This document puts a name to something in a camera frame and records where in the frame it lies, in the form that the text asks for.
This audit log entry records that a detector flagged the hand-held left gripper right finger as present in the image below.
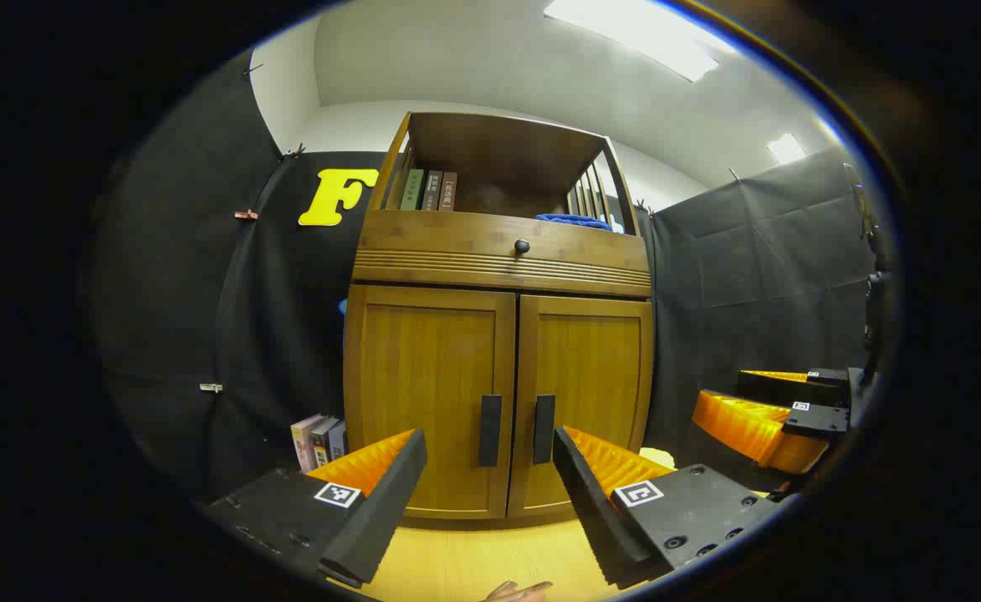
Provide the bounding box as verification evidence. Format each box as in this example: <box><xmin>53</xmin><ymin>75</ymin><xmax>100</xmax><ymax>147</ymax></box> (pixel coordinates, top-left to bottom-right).
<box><xmin>552</xmin><ymin>425</ymin><xmax>779</xmax><ymax>590</ymax></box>

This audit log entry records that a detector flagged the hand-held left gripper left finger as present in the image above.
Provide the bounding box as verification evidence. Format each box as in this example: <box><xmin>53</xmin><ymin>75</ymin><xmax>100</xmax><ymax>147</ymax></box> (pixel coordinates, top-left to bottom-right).
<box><xmin>206</xmin><ymin>429</ymin><xmax>428</xmax><ymax>590</ymax></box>

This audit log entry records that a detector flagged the wooden double-door shoe cabinet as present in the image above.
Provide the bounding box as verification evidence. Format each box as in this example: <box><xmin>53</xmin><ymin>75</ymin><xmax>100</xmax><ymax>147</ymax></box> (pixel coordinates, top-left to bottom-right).
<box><xmin>342</xmin><ymin>111</ymin><xmax>655</xmax><ymax>521</ymax></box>

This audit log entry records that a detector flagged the wooden cabinet drawer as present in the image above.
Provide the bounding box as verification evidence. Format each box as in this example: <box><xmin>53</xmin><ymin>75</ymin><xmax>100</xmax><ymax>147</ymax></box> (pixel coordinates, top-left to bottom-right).
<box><xmin>353</xmin><ymin>209</ymin><xmax>652</xmax><ymax>298</ymax></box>

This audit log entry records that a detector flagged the dark cover book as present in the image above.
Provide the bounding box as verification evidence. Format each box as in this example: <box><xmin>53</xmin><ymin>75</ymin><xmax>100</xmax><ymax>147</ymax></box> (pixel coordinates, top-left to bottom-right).
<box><xmin>311</xmin><ymin>416</ymin><xmax>340</xmax><ymax>469</ymax></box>

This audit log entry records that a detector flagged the small ceiling light panel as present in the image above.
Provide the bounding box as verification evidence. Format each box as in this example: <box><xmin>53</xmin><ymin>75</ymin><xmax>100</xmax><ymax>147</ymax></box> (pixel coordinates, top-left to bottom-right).
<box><xmin>768</xmin><ymin>134</ymin><xmax>807</xmax><ymax>165</ymax></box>

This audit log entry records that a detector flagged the blue folded cloth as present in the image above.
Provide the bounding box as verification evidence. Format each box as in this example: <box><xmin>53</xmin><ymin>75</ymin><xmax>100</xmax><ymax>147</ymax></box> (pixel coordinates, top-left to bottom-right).
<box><xmin>535</xmin><ymin>213</ymin><xmax>614</xmax><ymax>232</ymax></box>

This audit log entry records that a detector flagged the large ceiling light panel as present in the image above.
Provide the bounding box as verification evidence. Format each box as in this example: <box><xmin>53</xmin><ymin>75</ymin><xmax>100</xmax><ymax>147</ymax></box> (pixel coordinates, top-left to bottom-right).
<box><xmin>544</xmin><ymin>0</ymin><xmax>721</xmax><ymax>83</ymax></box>

